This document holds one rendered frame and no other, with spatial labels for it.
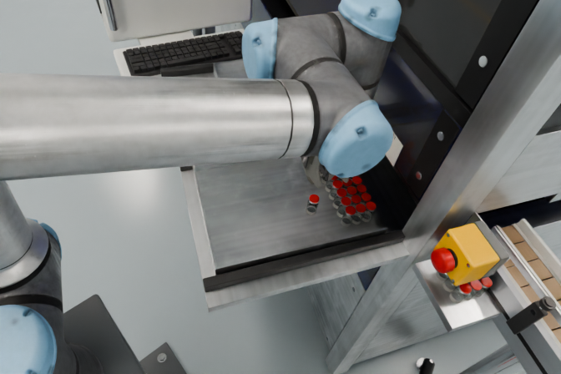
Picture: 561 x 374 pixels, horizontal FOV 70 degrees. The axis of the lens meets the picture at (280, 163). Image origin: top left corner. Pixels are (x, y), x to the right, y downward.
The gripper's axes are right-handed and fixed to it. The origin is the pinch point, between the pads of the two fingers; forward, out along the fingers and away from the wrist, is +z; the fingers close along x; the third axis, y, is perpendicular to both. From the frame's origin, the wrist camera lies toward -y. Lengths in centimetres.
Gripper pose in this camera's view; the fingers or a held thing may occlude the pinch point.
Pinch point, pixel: (319, 174)
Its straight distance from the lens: 75.6
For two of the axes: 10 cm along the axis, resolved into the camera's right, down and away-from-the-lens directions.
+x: 9.5, -1.7, 2.6
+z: -0.9, 6.6, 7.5
